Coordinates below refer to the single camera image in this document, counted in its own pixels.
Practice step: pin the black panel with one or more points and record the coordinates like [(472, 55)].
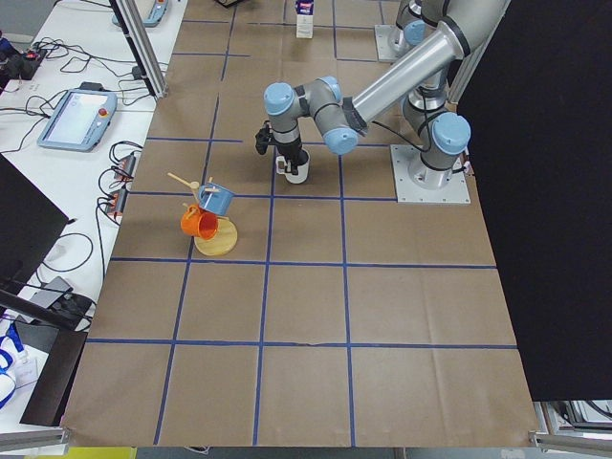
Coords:
[(539, 104)]

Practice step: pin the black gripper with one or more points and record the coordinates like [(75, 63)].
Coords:
[(295, 154)]

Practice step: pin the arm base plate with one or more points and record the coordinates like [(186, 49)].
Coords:
[(390, 43), (415, 183)]

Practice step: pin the wooden mug tree stand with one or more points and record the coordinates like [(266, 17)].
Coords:
[(227, 235)]

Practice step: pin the orange mug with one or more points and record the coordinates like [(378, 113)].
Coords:
[(197, 222)]

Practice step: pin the blue white milk carton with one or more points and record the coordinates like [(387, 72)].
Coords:
[(304, 18)]

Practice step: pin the white mug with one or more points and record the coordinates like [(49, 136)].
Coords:
[(296, 174)]

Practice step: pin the aluminium frame post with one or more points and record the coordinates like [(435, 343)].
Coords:
[(141, 48)]

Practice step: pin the black monitor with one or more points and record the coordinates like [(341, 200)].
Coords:
[(30, 225)]

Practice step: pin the brown paper table cover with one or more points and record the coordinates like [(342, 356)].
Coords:
[(340, 318)]

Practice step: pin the blue mug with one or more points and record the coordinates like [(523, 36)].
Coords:
[(215, 198)]

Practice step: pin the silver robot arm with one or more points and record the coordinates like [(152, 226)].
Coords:
[(445, 135), (453, 30)]

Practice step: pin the blue teach pendant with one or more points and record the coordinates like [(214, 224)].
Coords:
[(152, 11), (79, 121)]

